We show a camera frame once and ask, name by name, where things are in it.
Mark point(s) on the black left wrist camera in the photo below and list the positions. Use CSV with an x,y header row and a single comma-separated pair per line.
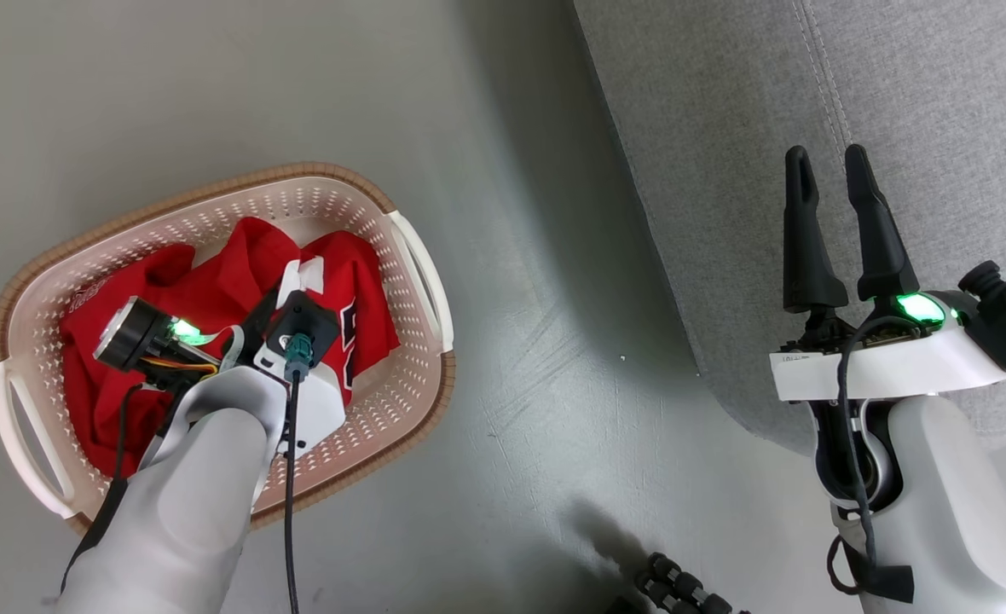
x,y
305,317

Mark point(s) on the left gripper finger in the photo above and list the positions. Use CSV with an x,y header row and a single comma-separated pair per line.
x,y
257,328

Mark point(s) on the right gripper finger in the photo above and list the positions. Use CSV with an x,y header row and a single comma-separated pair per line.
x,y
882,247
801,256

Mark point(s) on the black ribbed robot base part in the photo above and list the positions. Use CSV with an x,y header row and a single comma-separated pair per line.
x,y
682,588

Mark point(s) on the grey fabric sofa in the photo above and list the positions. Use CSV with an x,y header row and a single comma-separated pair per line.
x,y
725,128

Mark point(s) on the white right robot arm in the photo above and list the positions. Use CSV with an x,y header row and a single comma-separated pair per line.
x,y
946,512

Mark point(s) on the white perforated laundry basket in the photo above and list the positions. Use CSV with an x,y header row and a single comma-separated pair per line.
x,y
315,200

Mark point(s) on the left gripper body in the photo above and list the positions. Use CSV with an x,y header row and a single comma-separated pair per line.
x,y
136,334

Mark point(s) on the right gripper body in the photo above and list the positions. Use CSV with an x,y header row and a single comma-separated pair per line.
x,y
887,371

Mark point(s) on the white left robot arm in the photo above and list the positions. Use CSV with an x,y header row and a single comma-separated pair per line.
x,y
187,512

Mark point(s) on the red basketball jersey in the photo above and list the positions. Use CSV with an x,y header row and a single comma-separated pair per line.
x,y
222,281

